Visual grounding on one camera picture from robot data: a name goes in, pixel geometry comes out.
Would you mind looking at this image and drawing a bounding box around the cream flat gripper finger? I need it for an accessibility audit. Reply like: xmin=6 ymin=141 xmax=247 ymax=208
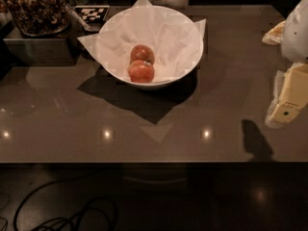
xmin=265 ymin=63 xmax=308 ymax=129

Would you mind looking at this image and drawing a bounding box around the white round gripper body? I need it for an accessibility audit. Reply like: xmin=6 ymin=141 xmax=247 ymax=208
xmin=281 ymin=0 xmax=308 ymax=64

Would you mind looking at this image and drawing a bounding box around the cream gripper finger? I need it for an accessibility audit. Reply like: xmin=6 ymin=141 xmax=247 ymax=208
xmin=262 ymin=21 xmax=285 ymax=45

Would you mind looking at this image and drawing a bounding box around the red apple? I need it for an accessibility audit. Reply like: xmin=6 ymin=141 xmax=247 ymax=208
xmin=128 ymin=60 xmax=155 ymax=83
xmin=130 ymin=44 xmax=155 ymax=64

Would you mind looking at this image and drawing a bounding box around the white bowl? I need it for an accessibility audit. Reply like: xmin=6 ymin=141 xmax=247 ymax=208
xmin=95 ymin=5 xmax=205 ymax=90

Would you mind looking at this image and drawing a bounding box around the white paper liner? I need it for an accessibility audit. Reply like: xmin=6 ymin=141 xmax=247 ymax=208
xmin=76 ymin=0 xmax=207 ymax=84

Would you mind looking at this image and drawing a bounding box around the black white marker tag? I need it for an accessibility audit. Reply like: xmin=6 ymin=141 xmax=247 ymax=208
xmin=74 ymin=5 xmax=110 ymax=24

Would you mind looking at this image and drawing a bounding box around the grey metal box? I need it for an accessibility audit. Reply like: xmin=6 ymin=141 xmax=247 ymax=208
xmin=4 ymin=29 xmax=79 ymax=66

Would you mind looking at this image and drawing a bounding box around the glass jar of snacks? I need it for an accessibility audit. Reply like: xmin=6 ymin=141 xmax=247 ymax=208
xmin=1 ymin=0 xmax=70 ymax=37

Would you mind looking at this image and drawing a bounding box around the black floor cable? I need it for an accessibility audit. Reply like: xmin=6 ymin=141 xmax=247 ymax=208
xmin=0 ymin=176 xmax=119 ymax=231

